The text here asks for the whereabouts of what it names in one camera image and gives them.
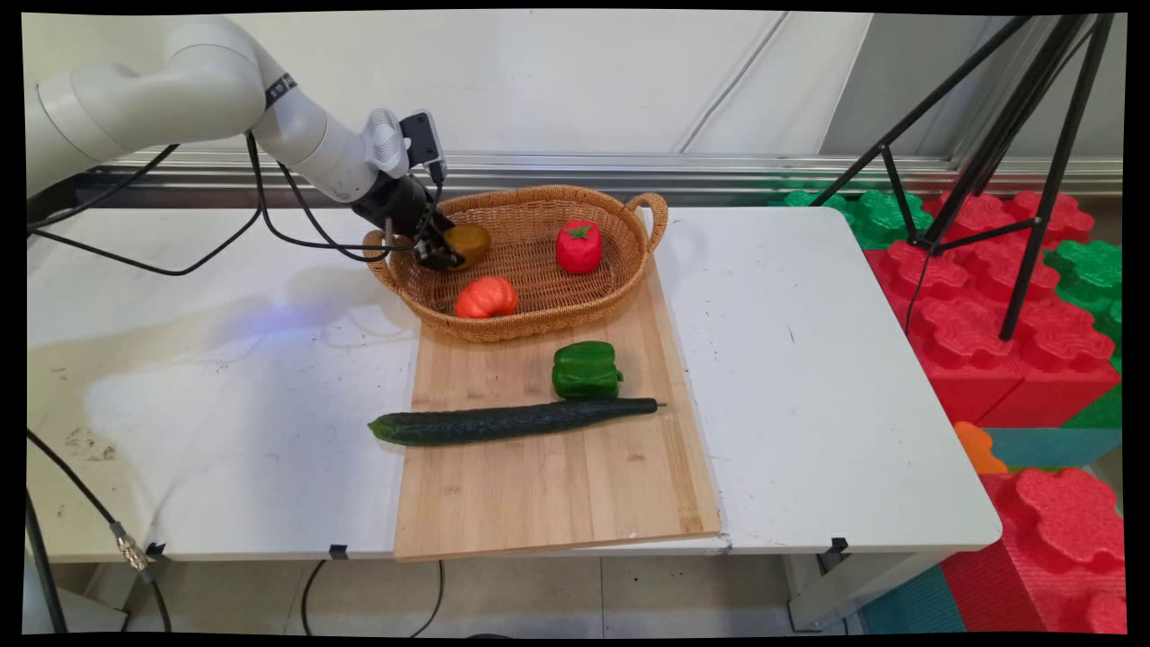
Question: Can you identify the orange foam piece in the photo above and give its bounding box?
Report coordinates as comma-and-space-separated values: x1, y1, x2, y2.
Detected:
953, 421, 1010, 475

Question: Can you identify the white table leg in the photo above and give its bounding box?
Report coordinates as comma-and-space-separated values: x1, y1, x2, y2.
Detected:
780, 548, 949, 632

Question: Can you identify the thick black cable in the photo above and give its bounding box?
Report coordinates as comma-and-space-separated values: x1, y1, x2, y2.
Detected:
25, 490, 69, 634

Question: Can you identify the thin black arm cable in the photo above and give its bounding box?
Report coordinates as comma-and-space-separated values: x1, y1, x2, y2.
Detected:
27, 130, 447, 277

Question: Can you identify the black wrist camera, white mount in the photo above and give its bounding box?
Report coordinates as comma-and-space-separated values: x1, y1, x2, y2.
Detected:
361, 107, 448, 182

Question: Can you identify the black camera tripod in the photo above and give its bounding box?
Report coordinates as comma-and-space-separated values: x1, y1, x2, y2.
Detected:
809, 13, 1115, 341

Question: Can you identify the orange tomato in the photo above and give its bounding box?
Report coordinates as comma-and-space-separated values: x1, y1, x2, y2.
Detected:
454, 276, 519, 320

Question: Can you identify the red toy tomato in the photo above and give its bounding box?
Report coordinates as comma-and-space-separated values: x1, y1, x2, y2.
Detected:
554, 219, 604, 275

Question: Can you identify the brown toy potato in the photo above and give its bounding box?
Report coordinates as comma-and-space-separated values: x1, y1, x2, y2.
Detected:
444, 224, 493, 270

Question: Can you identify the black cable with metal connector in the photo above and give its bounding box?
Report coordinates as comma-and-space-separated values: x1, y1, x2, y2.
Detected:
27, 429, 173, 633

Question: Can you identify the dark green cucumber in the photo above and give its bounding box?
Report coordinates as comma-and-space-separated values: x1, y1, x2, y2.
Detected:
367, 397, 668, 448

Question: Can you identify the green foam block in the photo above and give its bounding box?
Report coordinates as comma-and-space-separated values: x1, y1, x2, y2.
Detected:
780, 188, 935, 252
1042, 238, 1124, 371

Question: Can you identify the large red foam block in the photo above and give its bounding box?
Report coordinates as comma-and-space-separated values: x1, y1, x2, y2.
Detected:
864, 190, 1124, 429

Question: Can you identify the aluminium wall rail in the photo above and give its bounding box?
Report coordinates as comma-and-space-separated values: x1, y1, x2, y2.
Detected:
85, 149, 1124, 197

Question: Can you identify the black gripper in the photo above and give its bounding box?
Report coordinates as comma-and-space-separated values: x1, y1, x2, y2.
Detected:
351, 171, 466, 272

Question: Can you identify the woven wicker basket with handles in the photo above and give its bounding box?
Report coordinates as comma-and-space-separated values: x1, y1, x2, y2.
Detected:
362, 185, 669, 344

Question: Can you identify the black cable under table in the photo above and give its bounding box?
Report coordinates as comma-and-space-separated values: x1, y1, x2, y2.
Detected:
300, 559, 447, 637

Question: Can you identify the green toy bell pepper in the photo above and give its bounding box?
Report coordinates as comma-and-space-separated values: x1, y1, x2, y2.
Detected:
551, 341, 624, 401

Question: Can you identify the bamboo cutting board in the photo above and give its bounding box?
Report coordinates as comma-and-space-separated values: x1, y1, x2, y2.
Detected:
393, 262, 722, 562

